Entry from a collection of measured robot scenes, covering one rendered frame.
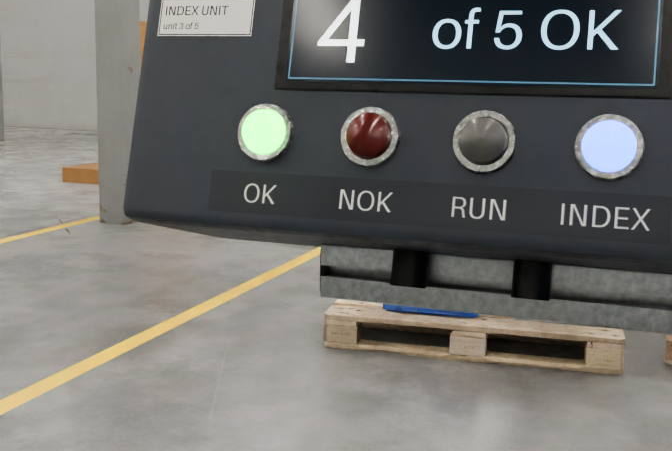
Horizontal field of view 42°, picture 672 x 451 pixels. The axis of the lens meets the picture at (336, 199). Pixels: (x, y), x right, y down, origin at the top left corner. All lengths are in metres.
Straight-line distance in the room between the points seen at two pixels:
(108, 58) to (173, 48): 6.08
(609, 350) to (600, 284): 3.11
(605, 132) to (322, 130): 0.12
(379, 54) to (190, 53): 0.09
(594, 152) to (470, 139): 0.05
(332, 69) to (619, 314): 0.18
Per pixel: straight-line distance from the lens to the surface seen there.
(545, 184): 0.36
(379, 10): 0.39
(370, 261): 0.45
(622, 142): 0.36
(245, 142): 0.39
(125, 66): 6.47
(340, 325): 3.63
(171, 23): 0.44
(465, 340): 3.55
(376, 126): 0.37
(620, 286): 0.43
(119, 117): 6.47
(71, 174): 9.03
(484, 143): 0.36
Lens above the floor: 1.14
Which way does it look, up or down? 8 degrees down
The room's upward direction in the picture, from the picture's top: 1 degrees clockwise
